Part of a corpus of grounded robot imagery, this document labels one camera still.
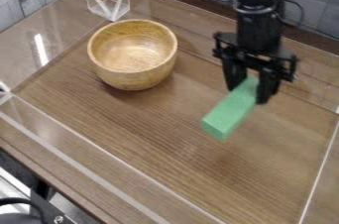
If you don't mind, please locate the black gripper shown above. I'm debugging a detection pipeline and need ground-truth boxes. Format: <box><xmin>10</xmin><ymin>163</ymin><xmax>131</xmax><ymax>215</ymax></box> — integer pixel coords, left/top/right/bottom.
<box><xmin>213</xmin><ymin>1</ymin><xmax>297</xmax><ymax>104</ymax></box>

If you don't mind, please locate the green rectangular block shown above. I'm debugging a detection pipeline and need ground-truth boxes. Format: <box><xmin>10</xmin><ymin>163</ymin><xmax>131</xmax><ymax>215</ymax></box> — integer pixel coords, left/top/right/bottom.
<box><xmin>201</xmin><ymin>77</ymin><xmax>257</xmax><ymax>141</ymax></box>

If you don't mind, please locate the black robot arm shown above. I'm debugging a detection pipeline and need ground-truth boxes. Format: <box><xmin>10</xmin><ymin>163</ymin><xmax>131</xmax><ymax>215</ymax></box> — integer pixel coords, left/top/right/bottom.
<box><xmin>213</xmin><ymin>0</ymin><xmax>297</xmax><ymax>104</ymax></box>

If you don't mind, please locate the wooden bowl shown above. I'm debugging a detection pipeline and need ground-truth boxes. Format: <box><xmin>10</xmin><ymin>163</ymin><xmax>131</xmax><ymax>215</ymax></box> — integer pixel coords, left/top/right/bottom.
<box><xmin>85</xmin><ymin>19</ymin><xmax>179</xmax><ymax>91</ymax></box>

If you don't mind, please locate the black cable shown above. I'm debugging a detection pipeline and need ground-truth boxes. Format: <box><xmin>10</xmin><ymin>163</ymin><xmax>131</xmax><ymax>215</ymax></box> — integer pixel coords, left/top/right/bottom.
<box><xmin>276</xmin><ymin>0</ymin><xmax>307</xmax><ymax>30</ymax></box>

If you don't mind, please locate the clear acrylic corner bracket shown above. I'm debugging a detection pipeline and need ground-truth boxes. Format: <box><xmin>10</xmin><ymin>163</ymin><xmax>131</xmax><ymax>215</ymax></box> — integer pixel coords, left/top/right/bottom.
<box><xmin>85</xmin><ymin>0</ymin><xmax>129</xmax><ymax>22</ymax></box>

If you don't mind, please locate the black metal table bracket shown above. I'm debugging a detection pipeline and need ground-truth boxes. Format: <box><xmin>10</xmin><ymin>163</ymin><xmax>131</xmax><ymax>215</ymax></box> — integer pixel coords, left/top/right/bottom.
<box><xmin>30</xmin><ymin>180</ymin><xmax>80</xmax><ymax>224</ymax></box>

